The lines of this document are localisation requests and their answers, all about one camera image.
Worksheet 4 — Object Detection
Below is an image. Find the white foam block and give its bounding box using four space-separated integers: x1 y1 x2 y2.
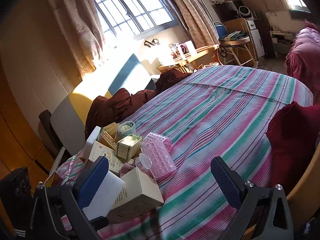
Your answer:
82 172 125 220

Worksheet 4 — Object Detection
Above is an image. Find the white printed box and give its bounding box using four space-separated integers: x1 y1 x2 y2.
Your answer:
88 141 124 177

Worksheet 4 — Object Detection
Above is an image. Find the pink knit cloth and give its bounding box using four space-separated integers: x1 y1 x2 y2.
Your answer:
119 163 136 178

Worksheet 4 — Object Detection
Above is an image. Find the beige cardboard box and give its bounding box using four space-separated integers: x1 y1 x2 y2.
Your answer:
107 167 164 223

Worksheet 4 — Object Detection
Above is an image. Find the cracker biscuit pack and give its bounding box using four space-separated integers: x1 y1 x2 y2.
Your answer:
98 131 117 151

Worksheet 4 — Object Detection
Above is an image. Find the wooden chair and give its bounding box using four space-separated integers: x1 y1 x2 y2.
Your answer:
242 142 320 240

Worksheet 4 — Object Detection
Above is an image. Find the green gold small box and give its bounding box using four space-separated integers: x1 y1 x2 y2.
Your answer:
116 134 143 161

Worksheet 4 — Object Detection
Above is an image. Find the yellow sponge block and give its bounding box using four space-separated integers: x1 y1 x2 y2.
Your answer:
103 122 119 138

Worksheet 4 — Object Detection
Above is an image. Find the wooden wardrobe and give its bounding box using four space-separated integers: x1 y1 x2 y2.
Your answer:
0 69 54 193

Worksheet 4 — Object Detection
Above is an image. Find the grey yellow blue headboard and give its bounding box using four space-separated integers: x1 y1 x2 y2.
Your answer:
50 54 155 155

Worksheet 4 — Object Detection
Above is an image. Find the rolled light green sock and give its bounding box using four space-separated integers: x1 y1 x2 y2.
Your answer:
115 121 136 141

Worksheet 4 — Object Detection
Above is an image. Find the pink transparent plastic case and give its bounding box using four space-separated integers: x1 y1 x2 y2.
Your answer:
135 133 176 180

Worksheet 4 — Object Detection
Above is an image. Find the dark brown blanket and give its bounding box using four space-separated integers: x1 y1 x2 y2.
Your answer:
85 69 191 139

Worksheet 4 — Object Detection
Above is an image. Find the dark red cushion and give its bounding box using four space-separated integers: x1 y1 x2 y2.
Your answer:
266 101 319 194

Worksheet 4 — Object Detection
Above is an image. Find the striped pink green bedsheet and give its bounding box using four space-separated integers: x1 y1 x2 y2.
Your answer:
55 64 315 240

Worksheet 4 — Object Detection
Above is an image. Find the pink quilted bed cover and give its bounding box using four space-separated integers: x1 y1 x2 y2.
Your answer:
285 21 320 105

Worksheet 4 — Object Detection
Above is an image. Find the wooden desk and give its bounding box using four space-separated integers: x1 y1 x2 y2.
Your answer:
157 44 222 73

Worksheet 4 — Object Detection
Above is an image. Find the folding side table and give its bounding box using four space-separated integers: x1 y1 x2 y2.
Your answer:
218 33 258 68

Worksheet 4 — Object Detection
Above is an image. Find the white mini fridge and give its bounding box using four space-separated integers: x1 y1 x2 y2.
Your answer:
246 20 265 58

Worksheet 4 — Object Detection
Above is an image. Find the red white mug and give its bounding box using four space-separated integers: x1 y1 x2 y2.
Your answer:
180 43 189 54

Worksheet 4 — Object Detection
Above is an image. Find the left beige curtain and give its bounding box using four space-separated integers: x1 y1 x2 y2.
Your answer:
48 0 106 79

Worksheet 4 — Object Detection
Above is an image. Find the beige curtain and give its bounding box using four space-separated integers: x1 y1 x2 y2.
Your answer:
173 0 220 48
48 0 106 79

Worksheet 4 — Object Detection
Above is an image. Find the right beige curtain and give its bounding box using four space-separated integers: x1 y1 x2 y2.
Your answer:
173 0 220 48

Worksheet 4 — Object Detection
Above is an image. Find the white round fan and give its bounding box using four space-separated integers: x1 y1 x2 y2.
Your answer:
238 5 253 20

